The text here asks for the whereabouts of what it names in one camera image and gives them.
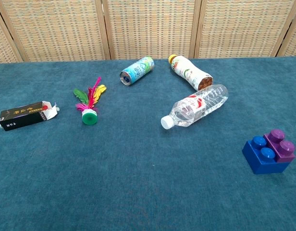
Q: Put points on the blue toy block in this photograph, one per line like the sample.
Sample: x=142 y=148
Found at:
x=258 y=158

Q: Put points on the purple toy block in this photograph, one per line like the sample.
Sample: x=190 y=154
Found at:
x=286 y=149

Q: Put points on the light blue drink can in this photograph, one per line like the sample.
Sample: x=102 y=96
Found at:
x=138 y=69

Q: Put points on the clear water bottle white cap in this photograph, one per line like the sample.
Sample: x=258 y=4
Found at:
x=196 y=106

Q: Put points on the blue carpet table cloth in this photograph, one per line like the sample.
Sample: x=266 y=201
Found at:
x=138 y=168

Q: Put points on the colourful feather shuttlecock green base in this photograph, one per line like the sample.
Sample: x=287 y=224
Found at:
x=90 y=118

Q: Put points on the yellow cap tea bottle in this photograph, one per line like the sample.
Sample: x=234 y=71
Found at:
x=188 y=72

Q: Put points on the woven wooden folding screen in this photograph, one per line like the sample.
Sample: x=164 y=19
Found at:
x=150 y=26

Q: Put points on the black open carton box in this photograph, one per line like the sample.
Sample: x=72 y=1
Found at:
x=20 y=116

